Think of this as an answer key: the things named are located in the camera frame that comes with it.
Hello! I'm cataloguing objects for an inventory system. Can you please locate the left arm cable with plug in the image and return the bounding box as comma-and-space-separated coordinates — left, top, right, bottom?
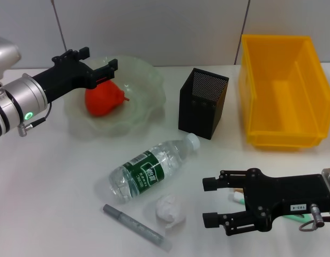
17, 102, 53, 137

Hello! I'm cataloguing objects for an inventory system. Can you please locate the grey marker pen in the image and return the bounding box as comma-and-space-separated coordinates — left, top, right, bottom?
102, 203, 173, 253

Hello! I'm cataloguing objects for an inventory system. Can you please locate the arm cable with plug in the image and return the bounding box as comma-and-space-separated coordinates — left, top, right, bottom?
298, 203, 330, 233
17, 102, 53, 137

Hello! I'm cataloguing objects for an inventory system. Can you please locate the clear green-label water bottle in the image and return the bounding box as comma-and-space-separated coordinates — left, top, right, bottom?
108, 133, 201, 204

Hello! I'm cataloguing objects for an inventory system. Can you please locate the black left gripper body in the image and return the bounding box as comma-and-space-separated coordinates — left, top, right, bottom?
32, 60, 98, 104

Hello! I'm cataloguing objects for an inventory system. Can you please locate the yellow plastic bin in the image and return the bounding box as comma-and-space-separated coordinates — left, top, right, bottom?
239, 34, 330, 148

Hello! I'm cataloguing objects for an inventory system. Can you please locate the red-orange toy orange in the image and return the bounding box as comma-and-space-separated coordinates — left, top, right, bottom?
84, 80, 130, 117

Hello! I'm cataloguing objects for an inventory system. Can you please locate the black mesh pen holder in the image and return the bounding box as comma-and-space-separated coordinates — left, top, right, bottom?
178, 67, 230, 140

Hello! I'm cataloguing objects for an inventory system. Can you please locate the right arm cable with plug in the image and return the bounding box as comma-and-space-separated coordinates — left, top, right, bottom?
298, 203, 330, 233

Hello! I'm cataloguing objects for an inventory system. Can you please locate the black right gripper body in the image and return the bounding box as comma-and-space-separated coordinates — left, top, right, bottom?
242, 168, 330, 232

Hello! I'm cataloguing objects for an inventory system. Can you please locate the pale green glass fruit plate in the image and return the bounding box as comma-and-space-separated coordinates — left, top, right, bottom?
63, 55, 166, 139

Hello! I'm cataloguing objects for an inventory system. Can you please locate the white paper ball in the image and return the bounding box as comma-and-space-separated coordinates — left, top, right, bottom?
155, 194, 186, 229

